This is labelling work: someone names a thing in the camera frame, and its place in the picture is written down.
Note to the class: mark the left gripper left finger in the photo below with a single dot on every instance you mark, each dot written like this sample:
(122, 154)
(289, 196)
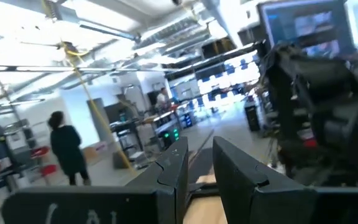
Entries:
(163, 193)

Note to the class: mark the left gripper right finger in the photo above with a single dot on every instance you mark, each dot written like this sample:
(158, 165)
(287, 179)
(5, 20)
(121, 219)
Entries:
(247, 193)

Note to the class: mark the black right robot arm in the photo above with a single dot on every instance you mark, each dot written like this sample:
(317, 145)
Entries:
(337, 124)

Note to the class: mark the black mat with striped edge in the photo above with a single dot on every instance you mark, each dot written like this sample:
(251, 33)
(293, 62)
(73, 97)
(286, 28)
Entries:
(202, 165)

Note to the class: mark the dark grey box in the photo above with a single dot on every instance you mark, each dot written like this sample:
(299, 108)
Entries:
(121, 159)

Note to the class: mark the computer with green lights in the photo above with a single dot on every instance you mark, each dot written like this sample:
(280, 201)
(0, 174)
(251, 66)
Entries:
(171, 137)

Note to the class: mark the black desk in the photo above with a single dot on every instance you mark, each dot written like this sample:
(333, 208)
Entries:
(123, 133)

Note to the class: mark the wooden workbench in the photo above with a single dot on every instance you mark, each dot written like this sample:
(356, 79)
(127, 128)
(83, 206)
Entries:
(163, 119)

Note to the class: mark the black computer tower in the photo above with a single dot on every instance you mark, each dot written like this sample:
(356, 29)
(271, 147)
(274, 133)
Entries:
(252, 118)

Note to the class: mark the pale cardboard box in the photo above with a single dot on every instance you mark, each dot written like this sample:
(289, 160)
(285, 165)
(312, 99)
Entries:
(95, 152)

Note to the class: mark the black desk monitor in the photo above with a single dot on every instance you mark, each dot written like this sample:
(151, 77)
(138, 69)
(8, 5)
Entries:
(117, 112)

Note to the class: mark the person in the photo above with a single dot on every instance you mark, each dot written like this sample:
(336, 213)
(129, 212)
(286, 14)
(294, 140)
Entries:
(67, 149)
(162, 98)

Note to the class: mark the red chair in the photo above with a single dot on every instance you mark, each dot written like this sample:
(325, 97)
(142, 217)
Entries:
(47, 170)

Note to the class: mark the monitor with blue screen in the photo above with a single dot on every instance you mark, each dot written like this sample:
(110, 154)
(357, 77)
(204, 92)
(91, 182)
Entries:
(306, 28)

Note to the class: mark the black aluminium table frame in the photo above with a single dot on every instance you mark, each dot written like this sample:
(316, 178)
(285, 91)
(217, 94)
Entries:
(204, 190)

